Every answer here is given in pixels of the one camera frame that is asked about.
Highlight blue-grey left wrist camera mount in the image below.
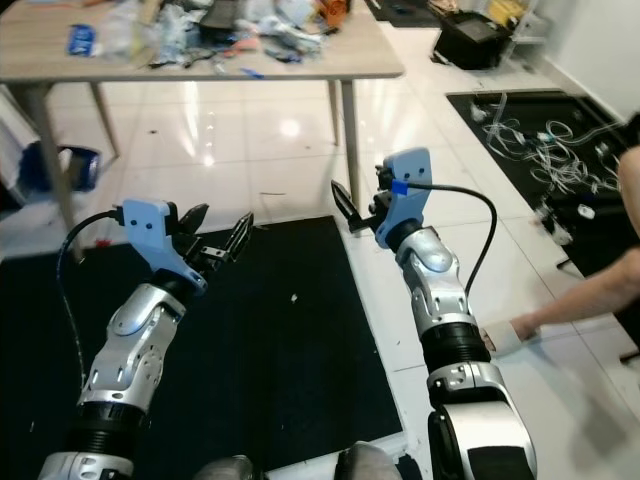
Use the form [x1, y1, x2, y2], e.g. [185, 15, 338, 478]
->
[121, 198, 210, 294]

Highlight pile of mixed trash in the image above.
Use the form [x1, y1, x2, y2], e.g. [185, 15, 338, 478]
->
[105, 0, 351, 73]

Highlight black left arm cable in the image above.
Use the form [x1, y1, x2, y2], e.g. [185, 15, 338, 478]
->
[58, 210, 127, 373]

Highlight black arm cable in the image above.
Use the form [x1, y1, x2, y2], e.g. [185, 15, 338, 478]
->
[406, 181, 499, 299]
[58, 210, 127, 373]

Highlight person's hand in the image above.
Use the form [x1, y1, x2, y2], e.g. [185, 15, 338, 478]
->
[508, 312, 547, 343]

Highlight large plain black floor mat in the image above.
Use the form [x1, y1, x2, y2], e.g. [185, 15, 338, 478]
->
[0, 215, 405, 480]

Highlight grey robot foot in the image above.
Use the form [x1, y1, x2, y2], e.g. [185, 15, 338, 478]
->
[334, 442, 405, 480]

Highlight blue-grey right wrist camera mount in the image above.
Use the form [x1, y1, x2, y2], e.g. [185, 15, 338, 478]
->
[374, 147, 434, 250]

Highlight black floor mat under cables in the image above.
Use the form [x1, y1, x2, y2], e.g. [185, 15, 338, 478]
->
[446, 89, 640, 281]

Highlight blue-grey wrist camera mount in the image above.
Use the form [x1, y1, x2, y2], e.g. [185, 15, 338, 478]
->
[374, 147, 434, 250]
[121, 198, 210, 294]

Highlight black case on floor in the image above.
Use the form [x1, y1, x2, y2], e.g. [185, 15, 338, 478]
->
[431, 10, 523, 72]

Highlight tangle of white cables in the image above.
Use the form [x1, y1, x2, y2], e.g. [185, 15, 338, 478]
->
[478, 92, 623, 199]

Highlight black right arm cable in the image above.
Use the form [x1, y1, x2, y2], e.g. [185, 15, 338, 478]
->
[406, 181, 499, 299]

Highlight blue printed packet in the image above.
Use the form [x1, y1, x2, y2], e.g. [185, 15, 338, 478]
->
[66, 24, 98, 57]

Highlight blue rubbish bin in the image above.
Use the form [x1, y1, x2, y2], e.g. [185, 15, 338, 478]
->
[18, 144, 102, 198]

